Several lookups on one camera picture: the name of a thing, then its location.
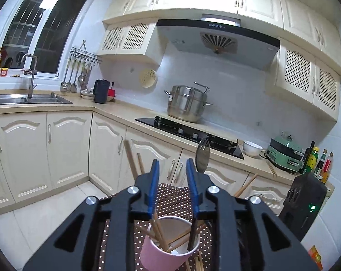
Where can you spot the white plate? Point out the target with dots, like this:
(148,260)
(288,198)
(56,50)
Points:
(87,94)

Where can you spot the steel ladle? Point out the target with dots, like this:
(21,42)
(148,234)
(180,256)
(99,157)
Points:
(63,86)

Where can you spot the steel faucet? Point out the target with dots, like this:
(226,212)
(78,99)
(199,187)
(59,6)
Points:
(32,84)

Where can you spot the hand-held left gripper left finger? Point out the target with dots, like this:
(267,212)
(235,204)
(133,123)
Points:
(153,189)

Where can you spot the black gas stove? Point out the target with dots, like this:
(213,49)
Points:
(170,127)

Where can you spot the steel steamer pot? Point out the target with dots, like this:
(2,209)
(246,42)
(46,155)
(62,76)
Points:
(184,107)

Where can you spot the cream upper wall cabinets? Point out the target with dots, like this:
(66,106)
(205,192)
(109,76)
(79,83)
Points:
(258,2)

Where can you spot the dark sauce bottle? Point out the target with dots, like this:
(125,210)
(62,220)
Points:
(321,163)

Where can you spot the bunch of wooden chopsticks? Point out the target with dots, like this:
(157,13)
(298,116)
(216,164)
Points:
(162,235)

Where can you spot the pink cup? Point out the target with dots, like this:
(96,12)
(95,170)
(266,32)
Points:
(156,257)

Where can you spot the black kettle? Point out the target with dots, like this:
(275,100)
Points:
(100,93)

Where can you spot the steel slotted spoon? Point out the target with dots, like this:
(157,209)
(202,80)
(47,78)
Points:
(69,84)

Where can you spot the grey range hood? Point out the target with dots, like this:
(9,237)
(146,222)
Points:
(187,34)

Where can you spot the cream base cabinets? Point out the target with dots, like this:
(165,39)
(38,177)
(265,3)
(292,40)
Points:
(66,146)

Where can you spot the steel serving spoon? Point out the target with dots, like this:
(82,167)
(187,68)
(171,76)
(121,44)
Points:
(80,80)

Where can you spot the dark oil bottle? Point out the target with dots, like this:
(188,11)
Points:
(309,155)

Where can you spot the steel kitchen sink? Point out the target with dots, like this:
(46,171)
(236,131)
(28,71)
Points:
(12,99)

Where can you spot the white bowl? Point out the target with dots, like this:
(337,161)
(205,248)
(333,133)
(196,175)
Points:
(252,149)

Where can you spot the cream lattice-door wall cabinet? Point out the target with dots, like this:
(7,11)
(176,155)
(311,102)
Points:
(131,36)
(297,70)

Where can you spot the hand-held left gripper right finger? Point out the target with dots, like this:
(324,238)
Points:
(192,189)

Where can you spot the green electric cooker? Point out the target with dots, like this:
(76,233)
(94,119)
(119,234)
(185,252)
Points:
(283,155)

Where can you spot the kitchen window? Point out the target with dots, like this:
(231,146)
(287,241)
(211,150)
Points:
(60,28)

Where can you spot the brown polka-dot tablecloth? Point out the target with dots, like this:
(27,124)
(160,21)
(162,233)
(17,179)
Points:
(173,200)

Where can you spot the orange packet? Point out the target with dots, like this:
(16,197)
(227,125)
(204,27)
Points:
(315,258)

